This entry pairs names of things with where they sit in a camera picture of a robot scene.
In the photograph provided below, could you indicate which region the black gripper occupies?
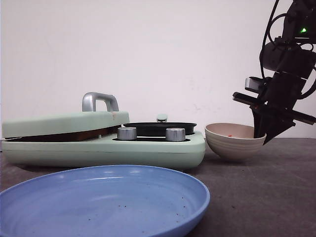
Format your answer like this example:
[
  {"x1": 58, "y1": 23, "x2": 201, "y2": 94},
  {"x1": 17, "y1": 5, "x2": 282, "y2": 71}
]
[{"x1": 233, "y1": 73, "x2": 316, "y2": 145}]

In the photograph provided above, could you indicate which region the beige ribbed bowl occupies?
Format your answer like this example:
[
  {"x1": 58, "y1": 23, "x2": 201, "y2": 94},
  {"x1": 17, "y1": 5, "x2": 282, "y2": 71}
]
[{"x1": 205, "y1": 122, "x2": 266, "y2": 161}]

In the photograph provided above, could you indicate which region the white bread slice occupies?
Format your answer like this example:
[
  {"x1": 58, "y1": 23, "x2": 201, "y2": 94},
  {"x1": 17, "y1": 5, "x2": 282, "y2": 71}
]
[{"x1": 5, "y1": 125, "x2": 121, "y2": 142}]

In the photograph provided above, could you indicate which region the mint green hinged lid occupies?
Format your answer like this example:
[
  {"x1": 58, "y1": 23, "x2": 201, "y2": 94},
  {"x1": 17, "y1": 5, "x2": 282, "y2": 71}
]
[{"x1": 2, "y1": 92, "x2": 129, "y2": 138}]

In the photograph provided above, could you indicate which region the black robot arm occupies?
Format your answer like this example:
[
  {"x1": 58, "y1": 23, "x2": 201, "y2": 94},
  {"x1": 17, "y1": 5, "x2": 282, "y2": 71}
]
[{"x1": 233, "y1": 0, "x2": 316, "y2": 144}]

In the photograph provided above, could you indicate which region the mint green breakfast maker base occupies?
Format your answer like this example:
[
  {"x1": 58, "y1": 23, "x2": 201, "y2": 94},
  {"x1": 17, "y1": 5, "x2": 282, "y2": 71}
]
[{"x1": 2, "y1": 131, "x2": 205, "y2": 170}]

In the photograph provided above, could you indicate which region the grey table cloth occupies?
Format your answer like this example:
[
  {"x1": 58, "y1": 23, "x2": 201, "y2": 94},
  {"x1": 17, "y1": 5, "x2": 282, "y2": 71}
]
[{"x1": 0, "y1": 137, "x2": 316, "y2": 237}]

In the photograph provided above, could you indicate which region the right silver control knob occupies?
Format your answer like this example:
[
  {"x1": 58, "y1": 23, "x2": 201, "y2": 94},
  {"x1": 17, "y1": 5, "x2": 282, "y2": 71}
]
[{"x1": 165, "y1": 128, "x2": 186, "y2": 142}]

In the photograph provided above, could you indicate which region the silver control knob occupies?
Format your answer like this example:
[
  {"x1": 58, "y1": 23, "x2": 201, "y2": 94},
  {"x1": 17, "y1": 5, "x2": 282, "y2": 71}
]
[
  {"x1": 165, "y1": 128, "x2": 186, "y2": 142},
  {"x1": 117, "y1": 127, "x2": 137, "y2": 141}
]

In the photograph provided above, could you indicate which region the black round frying pan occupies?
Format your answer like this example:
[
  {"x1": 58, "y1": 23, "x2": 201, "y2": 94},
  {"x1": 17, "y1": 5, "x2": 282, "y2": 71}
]
[{"x1": 123, "y1": 114, "x2": 197, "y2": 137}]

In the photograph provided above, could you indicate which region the left silver control knob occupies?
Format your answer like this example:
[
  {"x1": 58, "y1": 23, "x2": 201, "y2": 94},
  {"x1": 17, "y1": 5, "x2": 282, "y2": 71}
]
[{"x1": 117, "y1": 127, "x2": 137, "y2": 141}]

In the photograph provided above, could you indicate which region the blue plastic plate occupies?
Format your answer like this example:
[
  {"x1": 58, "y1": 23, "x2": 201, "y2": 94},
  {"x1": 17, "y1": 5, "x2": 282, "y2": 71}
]
[{"x1": 0, "y1": 165, "x2": 210, "y2": 237}]

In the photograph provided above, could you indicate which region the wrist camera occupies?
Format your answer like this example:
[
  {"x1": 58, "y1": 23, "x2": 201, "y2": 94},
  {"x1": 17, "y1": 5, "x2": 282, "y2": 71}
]
[{"x1": 244, "y1": 77, "x2": 266, "y2": 94}]

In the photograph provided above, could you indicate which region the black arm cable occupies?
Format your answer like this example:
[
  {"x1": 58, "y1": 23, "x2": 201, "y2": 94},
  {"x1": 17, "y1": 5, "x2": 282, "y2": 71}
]
[{"x1": 258, "y1": 0, "x2": 316, "y2": 99}]

